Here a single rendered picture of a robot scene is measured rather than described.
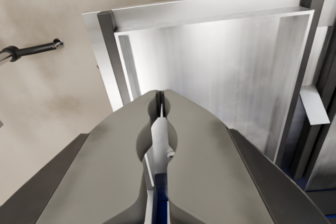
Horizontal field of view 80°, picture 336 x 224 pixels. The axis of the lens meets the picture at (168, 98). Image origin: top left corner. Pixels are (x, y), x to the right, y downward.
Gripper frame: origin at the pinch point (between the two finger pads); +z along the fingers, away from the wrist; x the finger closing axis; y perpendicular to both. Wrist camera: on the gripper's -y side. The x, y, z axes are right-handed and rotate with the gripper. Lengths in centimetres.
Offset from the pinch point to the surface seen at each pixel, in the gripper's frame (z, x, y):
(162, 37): 20.9, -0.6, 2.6
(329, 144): 20.9, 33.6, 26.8
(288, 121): 19.1, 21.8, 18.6
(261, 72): 20.9, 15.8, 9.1
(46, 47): 101, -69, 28
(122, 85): 19.1, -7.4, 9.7
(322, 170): 21, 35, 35
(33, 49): 98, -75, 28
